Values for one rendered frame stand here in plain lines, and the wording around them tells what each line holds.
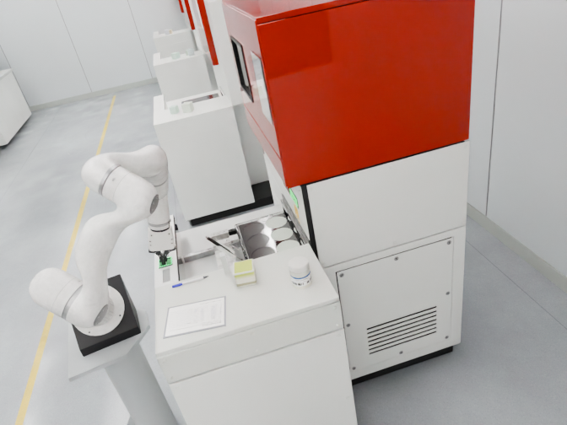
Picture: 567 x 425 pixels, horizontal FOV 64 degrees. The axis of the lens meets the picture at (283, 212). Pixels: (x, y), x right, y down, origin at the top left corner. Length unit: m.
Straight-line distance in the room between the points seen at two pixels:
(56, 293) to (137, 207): 0.37
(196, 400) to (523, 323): 1.86
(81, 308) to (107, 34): 8.47
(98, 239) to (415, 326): 1.57
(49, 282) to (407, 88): 1.32
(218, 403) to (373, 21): 1.40
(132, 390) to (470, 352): 1.69
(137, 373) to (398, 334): 1.20
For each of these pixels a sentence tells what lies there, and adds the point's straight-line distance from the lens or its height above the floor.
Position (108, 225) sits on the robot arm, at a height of 1.41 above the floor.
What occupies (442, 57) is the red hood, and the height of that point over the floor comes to 1.56.
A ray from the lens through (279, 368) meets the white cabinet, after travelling 1.69.
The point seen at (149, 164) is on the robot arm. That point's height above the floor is 1.51.
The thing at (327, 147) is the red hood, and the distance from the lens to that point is 1.64.
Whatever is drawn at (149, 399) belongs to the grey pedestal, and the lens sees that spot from 2.13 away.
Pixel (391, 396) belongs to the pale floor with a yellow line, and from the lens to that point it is 2.47.
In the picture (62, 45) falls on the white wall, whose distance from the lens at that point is 9.82.
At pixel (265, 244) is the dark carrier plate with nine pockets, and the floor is 0.90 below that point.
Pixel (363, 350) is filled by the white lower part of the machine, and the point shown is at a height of 0.27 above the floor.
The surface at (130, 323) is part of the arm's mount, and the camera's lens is 1.85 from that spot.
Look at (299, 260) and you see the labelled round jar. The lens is 1.56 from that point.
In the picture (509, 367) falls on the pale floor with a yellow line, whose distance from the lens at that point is 2.65.
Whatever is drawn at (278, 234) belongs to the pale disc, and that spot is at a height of 0.90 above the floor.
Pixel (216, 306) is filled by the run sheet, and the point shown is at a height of 0.97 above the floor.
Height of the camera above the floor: 2.00
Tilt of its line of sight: 31 degrees down
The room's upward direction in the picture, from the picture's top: 11 degrees counter-clockwise
